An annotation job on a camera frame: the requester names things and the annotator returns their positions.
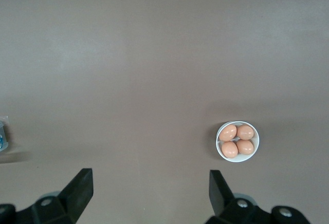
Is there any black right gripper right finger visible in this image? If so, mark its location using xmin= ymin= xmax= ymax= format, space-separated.
xmin=205 ymin=170 xmax=309 ymax=224

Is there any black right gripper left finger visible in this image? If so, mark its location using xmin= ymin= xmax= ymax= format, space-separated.
xmin=0 ymin=169 xmax=93 ymax=224

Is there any clear plastic egg box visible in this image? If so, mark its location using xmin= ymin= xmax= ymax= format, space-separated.
xmin=0 ymin=115 xmax=10 ymax=155

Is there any brown egg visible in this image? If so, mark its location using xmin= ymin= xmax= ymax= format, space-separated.
xmin=218 ymin=124 xmax=237 ymax=142
xmin=221 ymin=141 xmax=239 ymax=158
xmin=236 ymin=124 xmax=254 ymax=141
xmin=235 ymin=139 xmax=254 ymax=156

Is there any white round bowl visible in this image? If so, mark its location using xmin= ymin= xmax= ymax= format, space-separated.
xmin=215 ymin=120 xmax=260 ymax=163

